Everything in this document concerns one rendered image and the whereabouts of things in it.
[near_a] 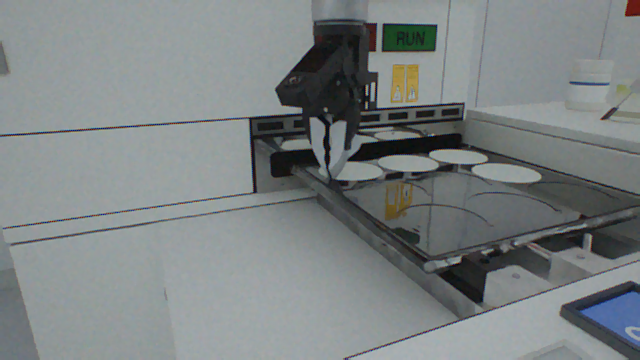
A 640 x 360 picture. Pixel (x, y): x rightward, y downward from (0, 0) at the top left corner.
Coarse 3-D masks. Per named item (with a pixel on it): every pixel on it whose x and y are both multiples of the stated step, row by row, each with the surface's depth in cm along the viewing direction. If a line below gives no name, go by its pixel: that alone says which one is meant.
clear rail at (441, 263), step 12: (600, 216) 47; (612, 216) 47; (624, 216) 48; (636, 216) 49; (552, 228) 44; (564, 228) 44; (576, 228) 44; (588, 228) 45; (504, 240) 41; (516, 240) 41; (528, 240) 42; (540, 240) 42; (552, 240) 43; (468, 252) 39; (492, 252) 40; (504, 252) 40; (432, 264) 37; (444, 264) 37; (456, 264) 38
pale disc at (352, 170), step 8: (320, 168) 66; (344, 168) 66; (352, 168) 66; (360, 168) 66; (368, 168) 66; (376, 168) 66; (344, 176) 62; (352, 176) 62; (360, 176) 62; (368, 176) 62; (376, 176) 62
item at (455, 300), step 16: (336, 208) 67; (352, 224) 62; (368, 240) 58; (384, 256) 55; (400, 256) 51; (416, 272) 48; (448, 272) 45; (432, 288) 46; (448, 288) 43; (464, 288) 42; (448, 304) 44; (464, 304) 41
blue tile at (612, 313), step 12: (612, 300) 21; (624, 300) 21; (636, 300) 21; (588, 312) 20; (600, 312) 20; (612, 312) 20; (624, 312) 20; (636, 312) 20; (612, 324) 19; (624, 324) 19; (636, 324) 19; (624, 336) 18; (636, 336) 18
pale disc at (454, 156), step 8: (432, 152) 76; (440, 152) 76; (448, 152) 76; (456, 152) 76; (464, 152) 76; (472, 152) 76; (440, 160) 71; (448, 160) 71; (456, 160) 71; (464, 160) 71; (472, 160) 71; (480, 160) 71
